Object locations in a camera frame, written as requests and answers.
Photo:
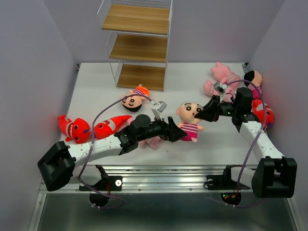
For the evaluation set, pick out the pink pig plush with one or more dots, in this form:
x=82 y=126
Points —
x=223 y=74
x=151 y=142
x=210 y=91

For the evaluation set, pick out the red fish plush left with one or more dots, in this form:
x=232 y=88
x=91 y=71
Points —
x=110 y=126

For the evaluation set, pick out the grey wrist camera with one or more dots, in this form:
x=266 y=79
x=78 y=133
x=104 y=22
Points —
x=157 y=108
x=221 y=89

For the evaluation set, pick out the red fish plush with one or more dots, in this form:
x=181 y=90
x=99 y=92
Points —
x=267 y=114
x=110 y=126

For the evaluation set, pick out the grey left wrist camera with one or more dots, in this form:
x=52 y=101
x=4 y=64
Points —
x=157 y=108

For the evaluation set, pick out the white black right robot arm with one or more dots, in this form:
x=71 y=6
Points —
x=275 y=174

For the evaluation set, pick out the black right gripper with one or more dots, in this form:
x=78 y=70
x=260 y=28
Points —
x=211 y=112

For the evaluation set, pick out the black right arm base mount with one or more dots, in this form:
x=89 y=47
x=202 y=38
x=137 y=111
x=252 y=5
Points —
x=230 y=184

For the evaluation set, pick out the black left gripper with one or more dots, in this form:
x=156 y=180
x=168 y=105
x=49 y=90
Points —
x=170 y=132

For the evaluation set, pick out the boy doll orange shorts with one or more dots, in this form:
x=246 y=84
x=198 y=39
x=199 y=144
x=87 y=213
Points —
x=134 y=103

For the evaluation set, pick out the pink pig plush upper right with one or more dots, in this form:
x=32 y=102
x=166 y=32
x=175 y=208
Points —
x=223 y=74

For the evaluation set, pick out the boy doll pink shorts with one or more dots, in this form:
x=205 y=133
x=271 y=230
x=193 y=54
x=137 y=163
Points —
x=190 y=124

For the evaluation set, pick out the red fish plush right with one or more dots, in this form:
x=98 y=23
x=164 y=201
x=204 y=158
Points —
x=267 y=114

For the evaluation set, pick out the pink pig plush centre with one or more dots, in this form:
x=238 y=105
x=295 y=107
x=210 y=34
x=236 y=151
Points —
x=151 y=142

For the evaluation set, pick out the boy doll far right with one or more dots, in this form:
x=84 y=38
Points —
x=254 y=79

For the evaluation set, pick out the aluminium mounting rail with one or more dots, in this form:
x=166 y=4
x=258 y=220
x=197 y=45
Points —
x=149 y=179

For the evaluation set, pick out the pink pig plush lower right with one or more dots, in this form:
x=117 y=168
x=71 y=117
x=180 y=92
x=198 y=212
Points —
x=210 y=91

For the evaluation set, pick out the wooden three-tier wire shelf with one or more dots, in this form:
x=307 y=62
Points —
x=137 y=34

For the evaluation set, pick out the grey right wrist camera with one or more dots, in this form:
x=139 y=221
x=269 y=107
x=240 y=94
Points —
x=221 y=89

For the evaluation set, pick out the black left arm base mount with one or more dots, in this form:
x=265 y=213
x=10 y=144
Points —
x=100 y=190

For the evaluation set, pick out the red shark plush left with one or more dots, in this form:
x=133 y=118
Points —
x=78 y=131

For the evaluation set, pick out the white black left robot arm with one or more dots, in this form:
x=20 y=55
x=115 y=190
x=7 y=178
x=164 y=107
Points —
x=62 y=162

